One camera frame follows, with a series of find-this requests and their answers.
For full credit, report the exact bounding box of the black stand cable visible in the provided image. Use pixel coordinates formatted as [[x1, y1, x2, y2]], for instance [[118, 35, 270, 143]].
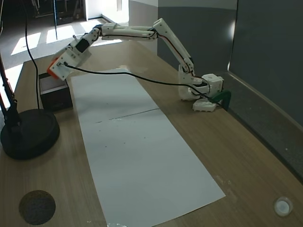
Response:
[[23, 0, 41, 111]]

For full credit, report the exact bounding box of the black camera cable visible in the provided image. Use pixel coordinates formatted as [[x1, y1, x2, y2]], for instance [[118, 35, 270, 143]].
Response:
[[62, 61, 224, 106]]

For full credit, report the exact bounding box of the dark background furniture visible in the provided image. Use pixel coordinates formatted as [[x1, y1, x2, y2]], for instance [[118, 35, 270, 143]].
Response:
[[30, 0, 87, 26]]

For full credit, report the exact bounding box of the white round table cap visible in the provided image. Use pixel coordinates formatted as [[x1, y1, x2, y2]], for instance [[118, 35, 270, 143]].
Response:
[[273, 195, 294, 217]]

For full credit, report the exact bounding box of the green table clamp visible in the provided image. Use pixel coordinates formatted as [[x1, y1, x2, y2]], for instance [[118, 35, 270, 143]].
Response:
[[211, 90, 232, 112]]

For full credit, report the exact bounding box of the black stand pole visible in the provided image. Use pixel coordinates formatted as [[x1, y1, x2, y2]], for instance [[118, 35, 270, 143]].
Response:
[[0, 53, 21, 129]]

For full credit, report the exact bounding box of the black round stand base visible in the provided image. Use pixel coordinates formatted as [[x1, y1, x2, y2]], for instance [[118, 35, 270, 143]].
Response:
[[0, 109, 61, 160]]

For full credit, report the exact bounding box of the dark brown open box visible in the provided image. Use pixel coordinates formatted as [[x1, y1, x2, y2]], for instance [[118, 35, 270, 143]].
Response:
[[37, 71, 73, 111]]

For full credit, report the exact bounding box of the white paper sheet with crosses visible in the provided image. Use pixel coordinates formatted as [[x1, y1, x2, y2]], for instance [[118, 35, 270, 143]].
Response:
[[77, 108, 227, 226]]

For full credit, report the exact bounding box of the gray partition panel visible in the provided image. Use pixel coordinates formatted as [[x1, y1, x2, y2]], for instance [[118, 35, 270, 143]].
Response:
[[157, 0, 238, 72], [226, 0, 303, 185]]

